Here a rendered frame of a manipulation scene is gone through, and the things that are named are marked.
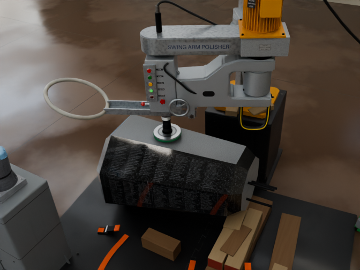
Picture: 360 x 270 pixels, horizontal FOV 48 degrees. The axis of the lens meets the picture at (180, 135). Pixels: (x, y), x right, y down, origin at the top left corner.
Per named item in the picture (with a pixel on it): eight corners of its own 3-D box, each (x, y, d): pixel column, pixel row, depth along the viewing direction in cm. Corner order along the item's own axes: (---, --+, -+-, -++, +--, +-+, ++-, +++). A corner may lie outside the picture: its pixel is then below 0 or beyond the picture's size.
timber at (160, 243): (142, 247, 331) (140, 237, 324) (150, 236, 339) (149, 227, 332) (173, 261, 318) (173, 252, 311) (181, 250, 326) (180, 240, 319)
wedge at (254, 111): (267, 104, 354) (267, 99, 351) (274, 110, 346) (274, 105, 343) (247, 110, 348) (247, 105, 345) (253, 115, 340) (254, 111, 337)
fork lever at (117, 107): (197, 105, 310) (197, 99, 307) (196, 119, 294) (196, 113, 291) (109, 103, 315) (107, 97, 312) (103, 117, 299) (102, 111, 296)
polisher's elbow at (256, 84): (241, 83, 295) (242, 59, 284) (268, 83, 294) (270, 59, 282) (242, 97, 280) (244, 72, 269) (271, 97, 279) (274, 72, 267)
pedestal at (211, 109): (223, 136, 447) (224, 77, 403) (282, 150, 424) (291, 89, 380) (201, 174, 400) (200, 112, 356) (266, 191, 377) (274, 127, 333)
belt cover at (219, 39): (282, 45, 278) (285, 21, 268) (287, 61, 258) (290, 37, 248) (144, 46, 287) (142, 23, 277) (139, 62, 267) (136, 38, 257)
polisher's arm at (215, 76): (267, 105, 305) (272, 44, 276) (269, 122, 287) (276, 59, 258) (170, 104, 312) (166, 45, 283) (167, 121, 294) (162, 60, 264)
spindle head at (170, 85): (200, 99, 308) (199, 45, 282) (199, 116, 291) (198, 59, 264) (154, 99, 311) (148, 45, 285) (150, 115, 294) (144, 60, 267)
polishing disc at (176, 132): (174, 142, 304) (174, 141, 303) (149, 137, 311) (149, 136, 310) (185, 127, 320) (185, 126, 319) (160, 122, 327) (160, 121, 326)
